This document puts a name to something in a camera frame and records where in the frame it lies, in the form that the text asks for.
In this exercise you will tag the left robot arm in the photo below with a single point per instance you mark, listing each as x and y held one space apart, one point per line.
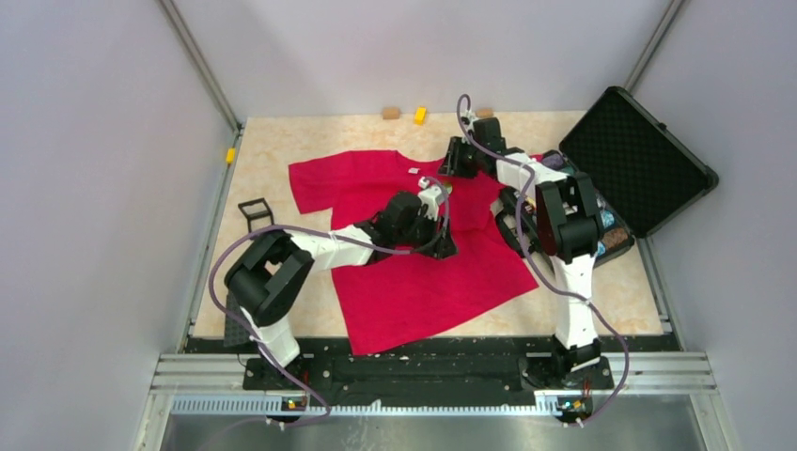
268 276

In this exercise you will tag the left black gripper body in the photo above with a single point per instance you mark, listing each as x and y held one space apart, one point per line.
429 243

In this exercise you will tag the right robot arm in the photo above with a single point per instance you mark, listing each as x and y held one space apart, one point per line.
569 227

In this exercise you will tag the yellow small block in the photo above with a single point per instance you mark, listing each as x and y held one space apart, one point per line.
420 115

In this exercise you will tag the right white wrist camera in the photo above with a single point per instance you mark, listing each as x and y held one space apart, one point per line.
468 118

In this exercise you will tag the dark grey studded baseplate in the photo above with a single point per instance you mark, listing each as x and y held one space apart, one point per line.
234 333

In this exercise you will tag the left tan wooden block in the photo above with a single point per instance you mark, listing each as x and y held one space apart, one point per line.
391 113

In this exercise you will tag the red t-shirt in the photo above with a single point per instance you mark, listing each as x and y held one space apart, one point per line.
408 298

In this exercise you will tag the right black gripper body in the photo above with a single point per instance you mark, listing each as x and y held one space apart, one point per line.
463 159

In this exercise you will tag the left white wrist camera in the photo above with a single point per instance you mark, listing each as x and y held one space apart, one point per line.
433 195

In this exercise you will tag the small black framed box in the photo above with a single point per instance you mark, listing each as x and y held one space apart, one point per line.
257 214

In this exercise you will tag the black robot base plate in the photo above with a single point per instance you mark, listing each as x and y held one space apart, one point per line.
449 372

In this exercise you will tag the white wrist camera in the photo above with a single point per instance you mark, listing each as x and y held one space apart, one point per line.
468 118
433 195

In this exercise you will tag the black case with chips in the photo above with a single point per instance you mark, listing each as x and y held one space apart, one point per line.
644 176

